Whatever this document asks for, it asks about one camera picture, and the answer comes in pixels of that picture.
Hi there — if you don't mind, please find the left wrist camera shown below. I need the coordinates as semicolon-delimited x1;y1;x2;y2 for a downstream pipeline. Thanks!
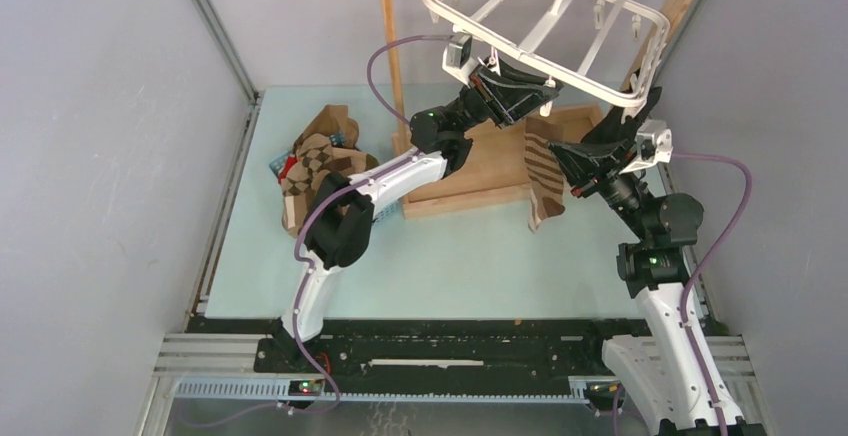
442;33;477;85

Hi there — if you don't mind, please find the blue plastic basket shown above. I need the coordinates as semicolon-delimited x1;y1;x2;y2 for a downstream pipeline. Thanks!
267;129;401;226

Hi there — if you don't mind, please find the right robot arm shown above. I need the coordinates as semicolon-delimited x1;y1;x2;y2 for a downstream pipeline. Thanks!
549;129;766;435

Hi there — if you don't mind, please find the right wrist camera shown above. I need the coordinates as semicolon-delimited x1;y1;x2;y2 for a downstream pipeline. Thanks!
621;119;673;174

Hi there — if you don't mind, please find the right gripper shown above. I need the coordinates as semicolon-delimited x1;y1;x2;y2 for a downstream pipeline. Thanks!
547;138;652;242

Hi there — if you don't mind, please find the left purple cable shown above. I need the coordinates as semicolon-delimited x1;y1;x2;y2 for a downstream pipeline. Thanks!
281;34;465;418

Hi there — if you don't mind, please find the brown striped sock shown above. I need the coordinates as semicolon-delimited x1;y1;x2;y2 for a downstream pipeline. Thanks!
524;116;565;232

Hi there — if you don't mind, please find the plain brown sock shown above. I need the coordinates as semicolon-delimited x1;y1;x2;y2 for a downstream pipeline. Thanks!
293;104;360;149

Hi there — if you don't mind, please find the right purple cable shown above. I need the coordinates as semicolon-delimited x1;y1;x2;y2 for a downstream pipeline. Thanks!
609;151;754;436

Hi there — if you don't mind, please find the white plastic clip hanger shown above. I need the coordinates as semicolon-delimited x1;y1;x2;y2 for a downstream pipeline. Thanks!
422;0;671;116

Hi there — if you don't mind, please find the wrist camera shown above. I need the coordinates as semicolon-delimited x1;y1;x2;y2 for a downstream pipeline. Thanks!
442;33;477;85
621;119;673;174

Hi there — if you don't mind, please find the wooden hanger rack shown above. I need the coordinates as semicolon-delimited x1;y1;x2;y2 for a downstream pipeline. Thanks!
367;0;693;219

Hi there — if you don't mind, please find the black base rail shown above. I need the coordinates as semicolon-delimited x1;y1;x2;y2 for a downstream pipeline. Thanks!
254;316;637;398

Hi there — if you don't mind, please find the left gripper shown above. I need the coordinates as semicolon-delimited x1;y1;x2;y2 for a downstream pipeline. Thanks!
446;56;562;139

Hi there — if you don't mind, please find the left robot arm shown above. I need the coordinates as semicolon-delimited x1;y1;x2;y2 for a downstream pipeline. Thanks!
277;63;563;373

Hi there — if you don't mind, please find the black sock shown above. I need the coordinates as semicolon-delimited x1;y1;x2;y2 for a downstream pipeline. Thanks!
581;86;663;145

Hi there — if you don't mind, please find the purple cable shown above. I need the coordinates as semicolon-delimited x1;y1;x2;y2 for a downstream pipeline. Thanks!
281;34;465;418
609;151;754;436

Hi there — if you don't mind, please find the brown argyle sock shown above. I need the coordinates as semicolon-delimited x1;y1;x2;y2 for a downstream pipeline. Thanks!
278;132;382;239

